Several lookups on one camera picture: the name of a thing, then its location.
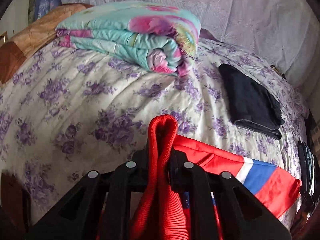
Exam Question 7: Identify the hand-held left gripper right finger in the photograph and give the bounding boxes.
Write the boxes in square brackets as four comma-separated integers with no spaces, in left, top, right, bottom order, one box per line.
[167,145,292,240]

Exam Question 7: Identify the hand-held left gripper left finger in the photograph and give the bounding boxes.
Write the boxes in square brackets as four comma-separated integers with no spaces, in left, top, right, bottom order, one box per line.
[24,138,160,240]

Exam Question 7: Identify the red white blue jacket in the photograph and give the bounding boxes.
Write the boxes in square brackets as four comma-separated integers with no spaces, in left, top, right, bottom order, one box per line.
[96,114,302,240]

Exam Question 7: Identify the folded black pants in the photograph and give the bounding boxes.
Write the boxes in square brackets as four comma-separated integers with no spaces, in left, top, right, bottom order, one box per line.
[218,63,285,140]

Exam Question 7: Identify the purple floral bedsheet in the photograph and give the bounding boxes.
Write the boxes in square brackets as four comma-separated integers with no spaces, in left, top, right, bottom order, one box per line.
[0,36,310,233]

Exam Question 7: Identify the folded teal pink floral quilt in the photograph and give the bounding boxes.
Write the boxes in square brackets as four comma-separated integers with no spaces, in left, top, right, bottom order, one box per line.
[55,1,202,77]

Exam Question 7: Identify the dark blue jeans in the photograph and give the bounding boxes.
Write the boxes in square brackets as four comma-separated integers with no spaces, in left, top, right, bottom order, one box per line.
[297,141,316,198]

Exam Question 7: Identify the brown orange blanket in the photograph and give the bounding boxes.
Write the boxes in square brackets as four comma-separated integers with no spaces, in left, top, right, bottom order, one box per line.
[0,3,94,84]

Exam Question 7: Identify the green patterned cloth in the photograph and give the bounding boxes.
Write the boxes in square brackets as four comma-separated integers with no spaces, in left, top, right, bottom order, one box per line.
[27,0,38,23]

